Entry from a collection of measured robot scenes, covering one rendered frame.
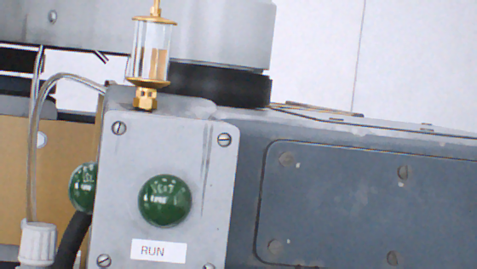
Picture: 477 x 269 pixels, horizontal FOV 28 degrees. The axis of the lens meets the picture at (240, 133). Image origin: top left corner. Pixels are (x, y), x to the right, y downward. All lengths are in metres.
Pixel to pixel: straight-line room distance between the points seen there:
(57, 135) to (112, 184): 0.43
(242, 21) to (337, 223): 0.18
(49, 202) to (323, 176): 0.42
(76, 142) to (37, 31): 0.15
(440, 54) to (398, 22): 0.33
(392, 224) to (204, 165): 0.14
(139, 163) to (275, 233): 0.11
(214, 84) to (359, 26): 5.27
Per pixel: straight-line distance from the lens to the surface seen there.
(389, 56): 6.00
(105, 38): 0.77
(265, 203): 0.59
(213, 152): 0.53
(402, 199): 0.61
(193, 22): 0.70
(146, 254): 0.53
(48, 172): 0.96
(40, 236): 0.79
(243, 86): 0.69
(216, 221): 0.53
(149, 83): 0.60
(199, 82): 0.69
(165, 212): 0.52
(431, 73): 6.08
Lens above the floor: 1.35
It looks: 3 degrees down
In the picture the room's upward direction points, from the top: 7 degrees clockwise
